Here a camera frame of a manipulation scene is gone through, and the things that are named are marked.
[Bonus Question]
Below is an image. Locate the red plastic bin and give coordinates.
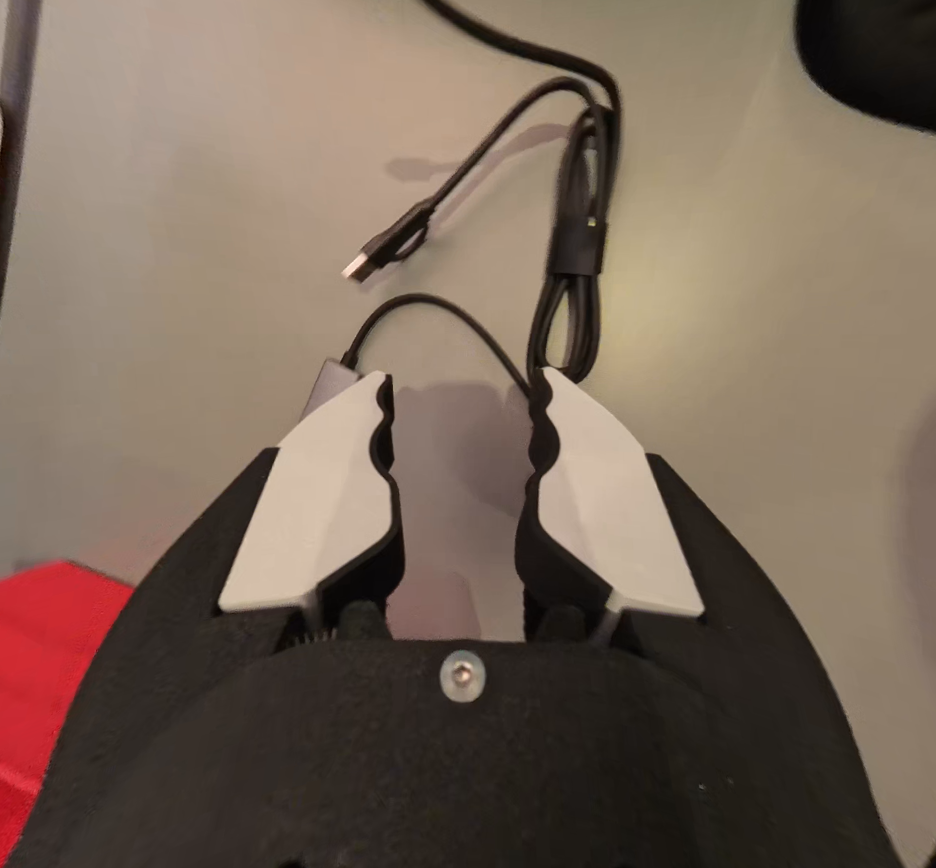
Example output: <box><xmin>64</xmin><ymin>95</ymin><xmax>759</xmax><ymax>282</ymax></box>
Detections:
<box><xmin>0</xmin><ymin>559</ymin><xmax>137</xmax><ymax>836</ymax></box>

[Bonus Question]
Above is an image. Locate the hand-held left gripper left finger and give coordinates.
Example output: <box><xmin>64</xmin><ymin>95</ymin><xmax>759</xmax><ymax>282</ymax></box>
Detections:
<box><xmin>216</xmin><ymin>368</ymin><xmax>408</xmax><ymax>617</ymax></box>

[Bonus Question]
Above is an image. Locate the grey usb hub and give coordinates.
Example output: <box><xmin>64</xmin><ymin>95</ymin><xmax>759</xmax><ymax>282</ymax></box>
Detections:
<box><xmin>300</xmin><ymin>292</ymin><xmax>536</xmax><ymax>422</ymax></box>

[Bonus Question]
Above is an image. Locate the black usb-c cable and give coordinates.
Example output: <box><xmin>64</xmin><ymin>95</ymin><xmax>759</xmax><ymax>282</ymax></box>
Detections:
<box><xmin>338</xmin><ymin>0</ymin><xmax>624</xmax><ymax>384</ymax></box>

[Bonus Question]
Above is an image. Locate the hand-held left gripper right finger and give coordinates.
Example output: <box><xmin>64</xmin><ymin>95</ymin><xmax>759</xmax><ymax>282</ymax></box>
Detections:
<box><xmin>514</xmin><ymin>366</ymin><xmax>708</xmax><ymax>620</ymax></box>

